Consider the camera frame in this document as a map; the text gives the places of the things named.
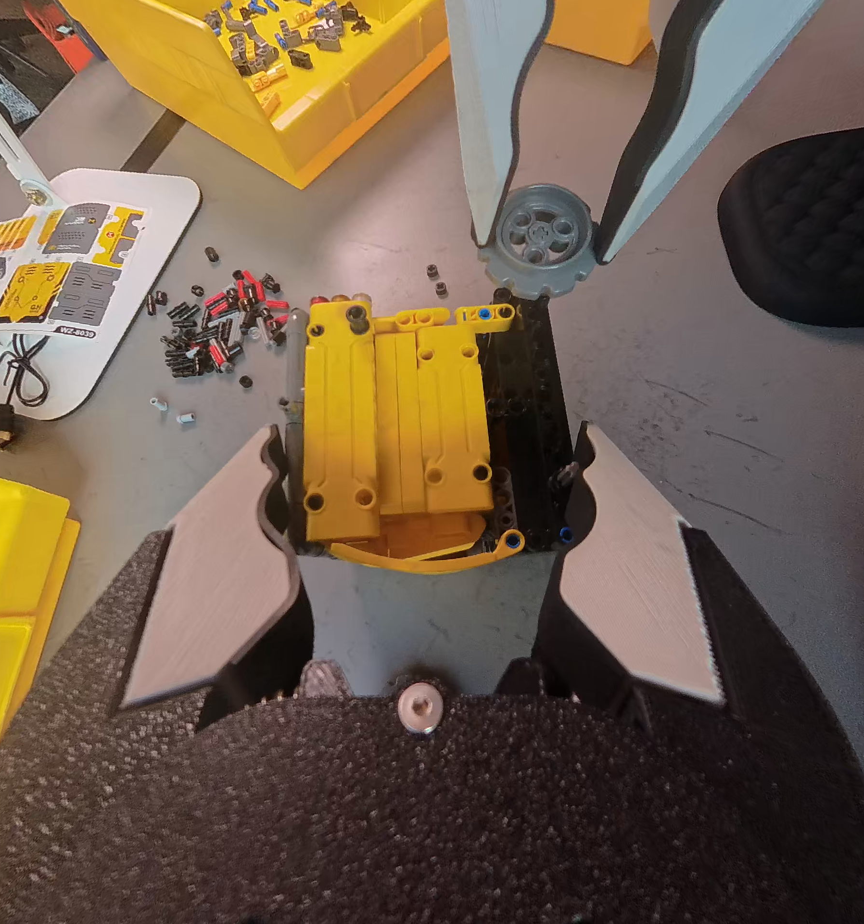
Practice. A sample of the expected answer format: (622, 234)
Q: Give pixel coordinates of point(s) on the dark grey lego wheel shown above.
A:
(505, 231)

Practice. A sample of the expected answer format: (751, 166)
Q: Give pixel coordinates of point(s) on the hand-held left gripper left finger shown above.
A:
(215, 592)

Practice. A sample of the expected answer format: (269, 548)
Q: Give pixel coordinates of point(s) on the yellow grey sticker sheet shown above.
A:
(78, 289)

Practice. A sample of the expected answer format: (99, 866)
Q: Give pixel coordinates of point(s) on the heap of small lego parts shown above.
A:
(259, 50)

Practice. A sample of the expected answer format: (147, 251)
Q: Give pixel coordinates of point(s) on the yellow black lego model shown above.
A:
(403, 433)

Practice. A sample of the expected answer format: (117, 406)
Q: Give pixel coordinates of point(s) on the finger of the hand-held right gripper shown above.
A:
(486, 86)
(749, 50)

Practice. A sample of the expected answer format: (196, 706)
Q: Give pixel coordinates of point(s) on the pile of black red pins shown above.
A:
(208, 339)

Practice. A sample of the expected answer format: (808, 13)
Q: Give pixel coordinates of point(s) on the white book stand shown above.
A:
(165, 216)

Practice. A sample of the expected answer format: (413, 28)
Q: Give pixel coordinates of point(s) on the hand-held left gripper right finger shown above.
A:
(634, 577)

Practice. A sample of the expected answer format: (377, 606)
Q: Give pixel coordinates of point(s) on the yellow parts bin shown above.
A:
(598, 29)
(13, 577)
(186, 72)

